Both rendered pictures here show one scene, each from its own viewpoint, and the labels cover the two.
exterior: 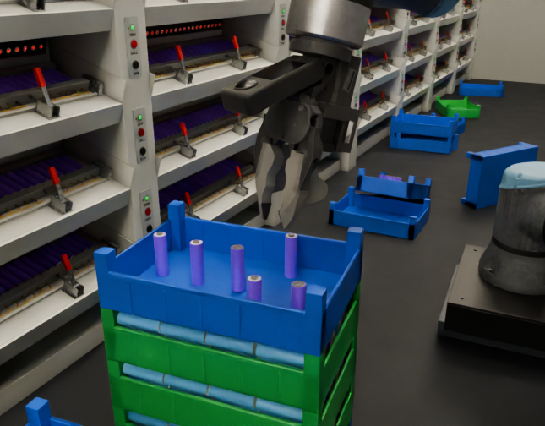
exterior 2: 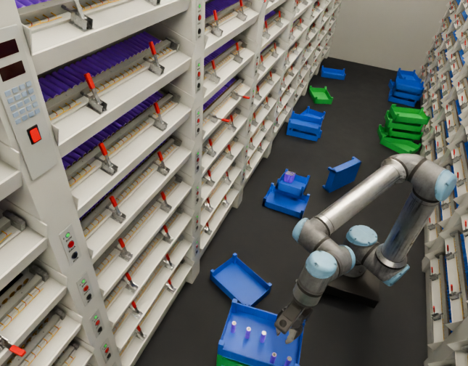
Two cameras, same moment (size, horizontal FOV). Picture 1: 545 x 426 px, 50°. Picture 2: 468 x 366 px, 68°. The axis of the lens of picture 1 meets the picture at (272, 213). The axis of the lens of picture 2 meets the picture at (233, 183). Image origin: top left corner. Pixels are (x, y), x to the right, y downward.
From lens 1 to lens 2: 1.01 m
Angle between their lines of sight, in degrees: 19
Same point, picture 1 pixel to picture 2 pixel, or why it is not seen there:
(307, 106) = (300, 320)
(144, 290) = (236, 355)
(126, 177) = (190, 240)
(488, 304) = (336, 284)
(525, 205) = (355, 250)
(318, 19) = (307, 302)
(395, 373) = not seen: hidden behind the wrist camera
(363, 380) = not seen: hidden behind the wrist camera
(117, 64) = (191, 204)
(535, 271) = (355, 269)
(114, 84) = (189, 210)
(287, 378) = not seen: outside the picture
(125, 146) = (191, 230)
